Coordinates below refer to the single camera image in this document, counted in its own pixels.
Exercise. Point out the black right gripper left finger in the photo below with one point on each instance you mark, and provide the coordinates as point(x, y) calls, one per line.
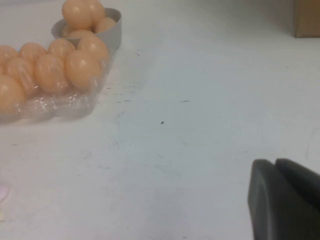
point(265, 205)

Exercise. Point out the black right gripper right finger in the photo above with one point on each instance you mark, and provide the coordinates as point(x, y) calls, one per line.
point(302, 180)

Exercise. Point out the orange plastic egg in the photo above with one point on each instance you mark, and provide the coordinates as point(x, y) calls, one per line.
point(96, 46)
point(18, 72)
point(106, 25)
point(85, 68)
point(80, 34)
point(77, 13)
point(65, 31)
point(6, 53)
point(7, 92)
point(32, 50)
point(51, 72)
point(60, 46)
point(98, 10)

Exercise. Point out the brown cardboard box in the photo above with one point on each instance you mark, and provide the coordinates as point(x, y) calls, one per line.
point(307, 17)

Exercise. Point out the clear plastic egg tray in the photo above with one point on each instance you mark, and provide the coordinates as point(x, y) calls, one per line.
point(62, 107)

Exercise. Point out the grey round bowl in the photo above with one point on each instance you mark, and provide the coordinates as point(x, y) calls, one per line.
point(112, 35)

